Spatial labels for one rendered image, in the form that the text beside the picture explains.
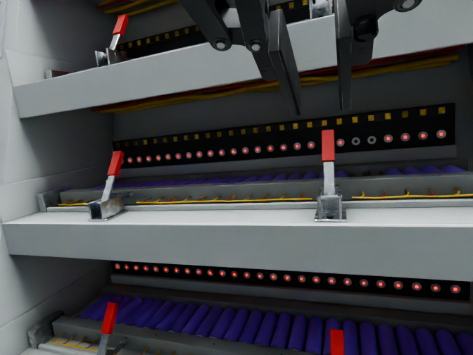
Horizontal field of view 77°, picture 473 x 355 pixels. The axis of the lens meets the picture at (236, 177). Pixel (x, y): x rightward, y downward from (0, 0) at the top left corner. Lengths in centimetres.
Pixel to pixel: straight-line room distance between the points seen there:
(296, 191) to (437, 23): 20
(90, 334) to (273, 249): 32
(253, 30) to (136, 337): 39
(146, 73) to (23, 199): 27
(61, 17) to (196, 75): 35
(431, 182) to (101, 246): 36
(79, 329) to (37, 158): 26
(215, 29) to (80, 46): 50
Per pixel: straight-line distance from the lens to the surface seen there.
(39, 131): 56
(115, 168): 41
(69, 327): 54
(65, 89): 47
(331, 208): 31
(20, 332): 56
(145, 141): 56
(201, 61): 35
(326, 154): 31
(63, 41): 63
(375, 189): 34
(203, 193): 38
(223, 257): 31
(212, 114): 55
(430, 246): 29
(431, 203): 33
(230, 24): 18
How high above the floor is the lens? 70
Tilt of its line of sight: 7 degrees up
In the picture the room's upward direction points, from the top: 1 degrees counter-clockwise
